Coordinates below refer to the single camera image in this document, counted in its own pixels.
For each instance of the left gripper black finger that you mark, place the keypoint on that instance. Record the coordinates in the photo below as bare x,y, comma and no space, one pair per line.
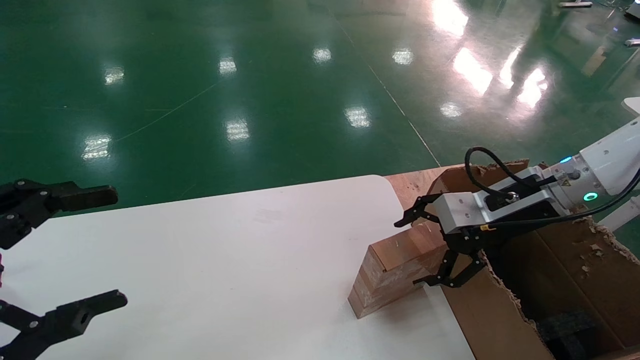
75,315
75,197

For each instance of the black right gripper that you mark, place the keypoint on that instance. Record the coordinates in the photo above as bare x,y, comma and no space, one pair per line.
520,220

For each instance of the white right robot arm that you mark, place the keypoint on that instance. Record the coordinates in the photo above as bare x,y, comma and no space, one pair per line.
615,160

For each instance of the big torn cardboard box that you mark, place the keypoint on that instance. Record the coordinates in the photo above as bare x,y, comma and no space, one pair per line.
480,320

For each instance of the brown wooden board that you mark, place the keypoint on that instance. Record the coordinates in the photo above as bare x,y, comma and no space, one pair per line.
405,182

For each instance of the black foam block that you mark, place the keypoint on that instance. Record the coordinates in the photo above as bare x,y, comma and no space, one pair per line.
565,335

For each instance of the white round table edge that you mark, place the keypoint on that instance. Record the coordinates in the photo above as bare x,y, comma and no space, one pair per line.
634,106

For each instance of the flat white floor object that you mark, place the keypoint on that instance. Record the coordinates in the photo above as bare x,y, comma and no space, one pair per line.
575,4

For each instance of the small white floor piece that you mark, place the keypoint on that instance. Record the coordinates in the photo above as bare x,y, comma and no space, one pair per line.
632,42

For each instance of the white background equipment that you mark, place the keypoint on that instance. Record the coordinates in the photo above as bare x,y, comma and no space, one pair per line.
634,11

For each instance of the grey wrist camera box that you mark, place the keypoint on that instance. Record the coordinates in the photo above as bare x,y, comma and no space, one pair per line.
460,212

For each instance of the white pipe frame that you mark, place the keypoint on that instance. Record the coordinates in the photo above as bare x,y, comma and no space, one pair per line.
622,215

